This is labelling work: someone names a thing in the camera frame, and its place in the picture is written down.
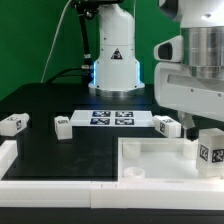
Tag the white square tabletop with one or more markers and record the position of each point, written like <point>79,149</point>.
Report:
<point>159,159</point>

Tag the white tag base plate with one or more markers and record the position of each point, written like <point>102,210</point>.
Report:
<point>112,118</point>

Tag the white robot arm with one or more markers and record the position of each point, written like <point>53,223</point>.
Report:
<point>200,44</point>

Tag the white left fence piece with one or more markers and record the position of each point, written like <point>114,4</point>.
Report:
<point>8,154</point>

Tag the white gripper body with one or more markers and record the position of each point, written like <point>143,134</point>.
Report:
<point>177,89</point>

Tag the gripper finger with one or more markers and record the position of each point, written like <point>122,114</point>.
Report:
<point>191,132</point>

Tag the white front fence bar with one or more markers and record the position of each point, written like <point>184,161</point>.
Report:
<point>193,195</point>

